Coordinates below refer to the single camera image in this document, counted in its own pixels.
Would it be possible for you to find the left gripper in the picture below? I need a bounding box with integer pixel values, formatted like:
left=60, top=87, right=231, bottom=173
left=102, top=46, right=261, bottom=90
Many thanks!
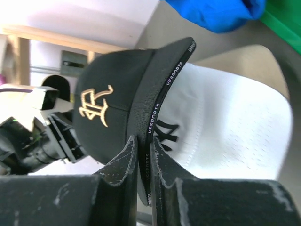
left=35, top=113, right=87, bottom=163

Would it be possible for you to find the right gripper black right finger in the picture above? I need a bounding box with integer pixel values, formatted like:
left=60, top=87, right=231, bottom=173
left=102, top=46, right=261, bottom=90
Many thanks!
left=151, top=138, right=301, bottom=226

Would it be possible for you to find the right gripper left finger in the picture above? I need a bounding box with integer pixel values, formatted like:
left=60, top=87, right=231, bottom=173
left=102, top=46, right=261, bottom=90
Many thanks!
left=0, top=136, right=138, bottom=226

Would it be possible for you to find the black cap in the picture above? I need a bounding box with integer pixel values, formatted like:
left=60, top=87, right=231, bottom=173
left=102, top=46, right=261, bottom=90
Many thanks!
left=72, top=37, right=196, bottom=206

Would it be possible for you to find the white cap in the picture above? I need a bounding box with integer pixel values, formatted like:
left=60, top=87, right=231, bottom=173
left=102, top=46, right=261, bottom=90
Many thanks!
left=152, top=44, right=294, bottom=182

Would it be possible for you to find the blue cap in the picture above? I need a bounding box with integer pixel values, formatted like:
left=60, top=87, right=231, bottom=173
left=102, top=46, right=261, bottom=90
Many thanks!
left=166, top=0, right=267, bottom=33

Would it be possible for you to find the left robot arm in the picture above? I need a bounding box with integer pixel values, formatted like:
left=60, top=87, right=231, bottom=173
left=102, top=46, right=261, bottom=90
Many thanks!
left=0, top=75, right=87, bottom=176

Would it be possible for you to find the wooden shelf unit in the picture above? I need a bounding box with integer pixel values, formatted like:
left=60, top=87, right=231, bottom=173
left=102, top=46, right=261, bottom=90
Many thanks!
left=0, top=25, right=125, bottom=85

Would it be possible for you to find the green plastic tray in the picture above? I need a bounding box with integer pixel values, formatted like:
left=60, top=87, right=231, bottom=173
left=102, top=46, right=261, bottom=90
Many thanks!
left=261, top=0, right=301, bottom=53

